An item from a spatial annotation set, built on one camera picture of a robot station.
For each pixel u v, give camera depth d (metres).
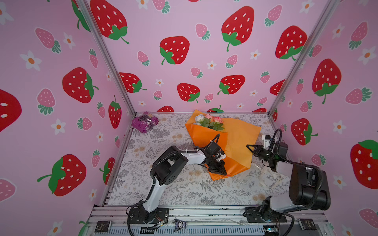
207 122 1.10
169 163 0.57
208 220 0.73
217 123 1.11
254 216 0.73
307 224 0.70
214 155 0.82
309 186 0.45
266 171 0.88
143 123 1.07
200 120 1.07
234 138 0.99
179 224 0.69
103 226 0.70
